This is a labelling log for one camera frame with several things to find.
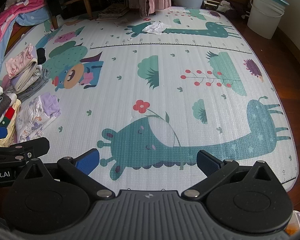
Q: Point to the folded yellow red green clothes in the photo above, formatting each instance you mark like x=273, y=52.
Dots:
x=9, y=108

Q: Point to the stack of books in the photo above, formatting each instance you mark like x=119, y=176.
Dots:
x=112, y=12

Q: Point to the cartoon animal play mat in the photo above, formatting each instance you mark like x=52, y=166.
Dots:
x=148, y=103

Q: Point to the folded pink beige clothes stack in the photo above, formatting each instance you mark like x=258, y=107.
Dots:
x=23, y=70

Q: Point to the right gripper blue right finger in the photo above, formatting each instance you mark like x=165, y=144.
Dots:
x=218, y=173

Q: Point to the grey folded garment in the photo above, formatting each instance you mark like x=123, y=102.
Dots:
x=33, y=88

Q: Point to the black sock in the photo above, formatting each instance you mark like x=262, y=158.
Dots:
x=41, y=58

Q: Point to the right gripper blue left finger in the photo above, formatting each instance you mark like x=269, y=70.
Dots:
x=76, y=171

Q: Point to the white floral purple-trim pants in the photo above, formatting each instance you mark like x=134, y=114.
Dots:
x=35, y=116

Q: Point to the pink and blue blanket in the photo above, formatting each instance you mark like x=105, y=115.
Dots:
x=25, y=13

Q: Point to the white bucket teal rim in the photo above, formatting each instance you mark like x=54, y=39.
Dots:
x=265, y=16

